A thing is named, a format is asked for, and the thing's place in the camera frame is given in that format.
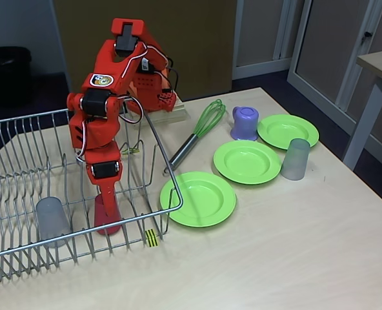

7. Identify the red plastic cup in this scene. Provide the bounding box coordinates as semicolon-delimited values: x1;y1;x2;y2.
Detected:
93;192;122;236

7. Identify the grey translucent plastic cup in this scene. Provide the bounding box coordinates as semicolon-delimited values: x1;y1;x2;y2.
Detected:
35;196;70;248
280;138;311;181

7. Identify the green whisk with steel handle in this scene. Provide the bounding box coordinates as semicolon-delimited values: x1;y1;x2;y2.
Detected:
163;99;227;176

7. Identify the purple plastic mug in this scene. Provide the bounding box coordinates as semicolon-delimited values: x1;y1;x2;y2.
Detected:
230;106;260;141

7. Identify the yellow black striped tape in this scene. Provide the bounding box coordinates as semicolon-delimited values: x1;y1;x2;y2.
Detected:
145;229;160;249

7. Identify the orange plastic clamp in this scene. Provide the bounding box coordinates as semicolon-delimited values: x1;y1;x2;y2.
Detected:
126;74;140;112

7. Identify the wooden base block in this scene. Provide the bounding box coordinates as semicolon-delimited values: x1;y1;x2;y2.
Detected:
126;93;189;125

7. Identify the green plastic plate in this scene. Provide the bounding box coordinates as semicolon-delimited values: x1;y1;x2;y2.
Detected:
257;114;320;151
159;171;237;229
213;140;283;185

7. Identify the black trash bin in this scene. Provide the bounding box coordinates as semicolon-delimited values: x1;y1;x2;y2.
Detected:
0;46;33;107

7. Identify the brown cork board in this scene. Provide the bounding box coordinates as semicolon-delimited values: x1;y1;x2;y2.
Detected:
53;0;237;101

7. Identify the white framed cabinet with lock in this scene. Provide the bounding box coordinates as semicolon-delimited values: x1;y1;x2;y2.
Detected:
286;0;382;156

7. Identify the beige desk with grey leg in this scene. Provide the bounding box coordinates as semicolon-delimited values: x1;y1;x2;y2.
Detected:
341;48;382;171

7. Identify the metal wire dish rack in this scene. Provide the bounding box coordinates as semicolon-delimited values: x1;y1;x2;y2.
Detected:
0;108;184;285

